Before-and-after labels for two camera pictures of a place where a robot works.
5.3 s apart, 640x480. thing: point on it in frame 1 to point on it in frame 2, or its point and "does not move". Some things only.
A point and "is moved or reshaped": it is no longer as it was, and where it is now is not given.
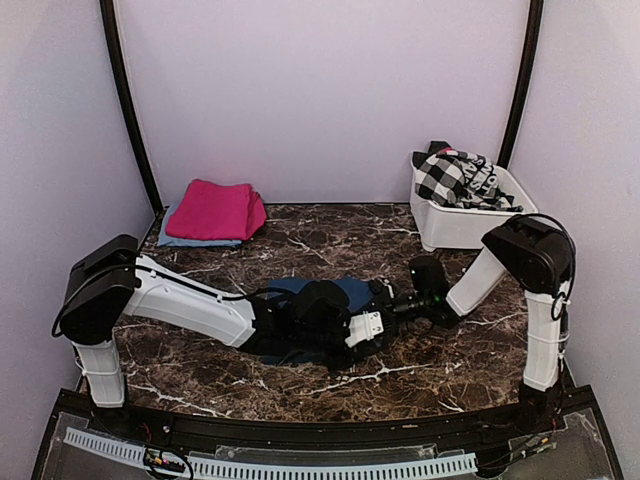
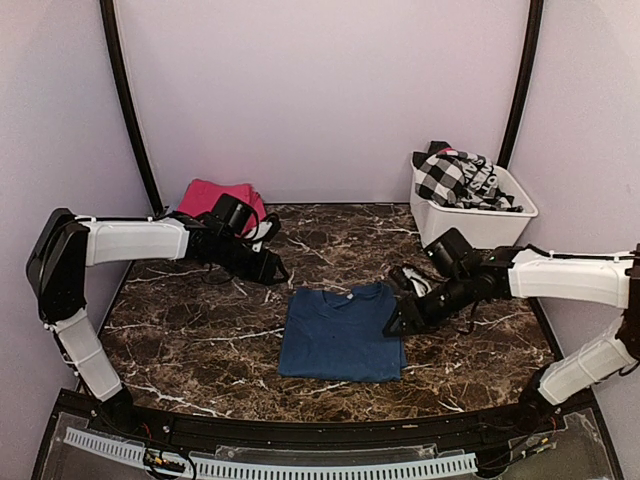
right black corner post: x=525 y=86 does not move
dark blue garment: x=360 y=292 is moved or reshaped
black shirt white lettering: x=480 y=188 does not move
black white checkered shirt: x=439 y=178 does not move
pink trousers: x=216 y=210 does not move
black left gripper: x=361 y=345 to x=263 y=271
